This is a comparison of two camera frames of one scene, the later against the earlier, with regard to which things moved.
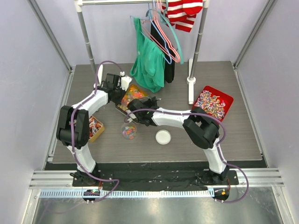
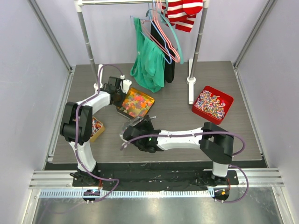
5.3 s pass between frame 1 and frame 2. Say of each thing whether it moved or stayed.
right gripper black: moved
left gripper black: stayed
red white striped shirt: stayed
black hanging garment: stayed
